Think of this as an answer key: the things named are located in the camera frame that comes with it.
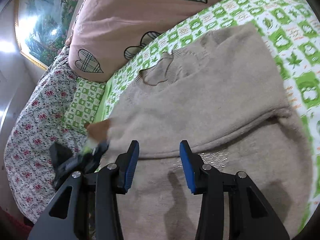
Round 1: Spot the beige knit sweater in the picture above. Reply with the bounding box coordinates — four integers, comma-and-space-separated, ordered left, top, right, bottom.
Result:
86, 23, 312, 239

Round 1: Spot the green checkered pillow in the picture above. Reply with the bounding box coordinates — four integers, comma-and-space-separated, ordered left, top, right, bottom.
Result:
63, 77, 106, 134

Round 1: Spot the floral print blanket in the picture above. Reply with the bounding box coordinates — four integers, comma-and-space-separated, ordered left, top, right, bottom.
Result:
4, 46, 86, 223

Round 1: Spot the pink quilt with plaid hearts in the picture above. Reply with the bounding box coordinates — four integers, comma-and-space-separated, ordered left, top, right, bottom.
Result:
68, 0, 221, 82

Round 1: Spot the gold framed landscape painting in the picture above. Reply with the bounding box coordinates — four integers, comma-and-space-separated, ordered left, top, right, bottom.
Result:
15, 0, 79, 69

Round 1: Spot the green white patterned bedsheet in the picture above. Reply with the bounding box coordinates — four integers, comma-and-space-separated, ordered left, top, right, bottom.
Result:
106, 0, 319, 234

